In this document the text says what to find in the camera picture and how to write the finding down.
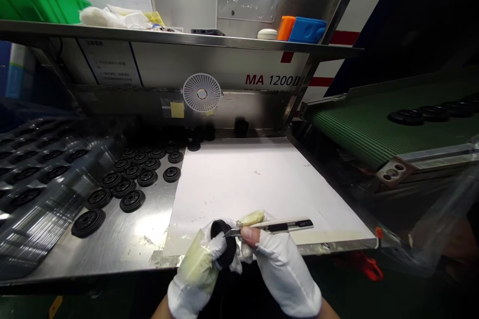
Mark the person's right hand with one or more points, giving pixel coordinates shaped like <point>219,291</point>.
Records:
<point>284,270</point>

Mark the blue foam block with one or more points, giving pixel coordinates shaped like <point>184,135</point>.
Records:
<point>307,30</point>

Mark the black cylinder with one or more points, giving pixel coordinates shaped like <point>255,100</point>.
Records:
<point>241,127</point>

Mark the green conveyor belt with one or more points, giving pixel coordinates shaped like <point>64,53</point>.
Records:
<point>374,132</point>

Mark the steel shelf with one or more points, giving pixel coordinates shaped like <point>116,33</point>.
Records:
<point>179,36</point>

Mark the yellow plastic piece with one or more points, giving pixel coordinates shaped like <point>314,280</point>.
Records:
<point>155,18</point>

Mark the small white fan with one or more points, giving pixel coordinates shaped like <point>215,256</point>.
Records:
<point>202,94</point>

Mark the group of black round parts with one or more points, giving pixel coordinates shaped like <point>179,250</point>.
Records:
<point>131,180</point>

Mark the white oval object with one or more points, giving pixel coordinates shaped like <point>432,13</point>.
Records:
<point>267,34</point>

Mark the person's left fingers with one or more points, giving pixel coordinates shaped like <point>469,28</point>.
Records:
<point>219,248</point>

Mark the black round ribbed part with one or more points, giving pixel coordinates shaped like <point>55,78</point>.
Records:
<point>231,250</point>

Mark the yellow sticky note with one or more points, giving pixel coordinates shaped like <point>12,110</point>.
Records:
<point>177,110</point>

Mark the clear plastic bag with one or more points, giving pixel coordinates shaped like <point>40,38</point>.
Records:
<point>434,214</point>

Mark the white black utility knife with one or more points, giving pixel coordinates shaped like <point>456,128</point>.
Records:
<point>292,224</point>

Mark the white paper sheet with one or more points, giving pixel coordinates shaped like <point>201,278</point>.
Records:
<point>247,184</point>

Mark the pile of white cloths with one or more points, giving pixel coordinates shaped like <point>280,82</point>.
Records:
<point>108,17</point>

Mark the person's left hand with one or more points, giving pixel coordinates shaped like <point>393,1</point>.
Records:
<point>194,266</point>

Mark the flat black box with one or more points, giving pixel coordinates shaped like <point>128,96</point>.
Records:
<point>207,32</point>

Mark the red clamp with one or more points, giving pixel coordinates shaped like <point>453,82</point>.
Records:
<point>372,266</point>

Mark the clear plastic tray with parts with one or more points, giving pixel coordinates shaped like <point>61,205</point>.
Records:
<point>41,184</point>

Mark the orange foam block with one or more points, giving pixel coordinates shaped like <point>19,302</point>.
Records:
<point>285,28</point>

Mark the black disc on conveyor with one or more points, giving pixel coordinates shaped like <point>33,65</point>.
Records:
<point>434,112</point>
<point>406,117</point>
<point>458,107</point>

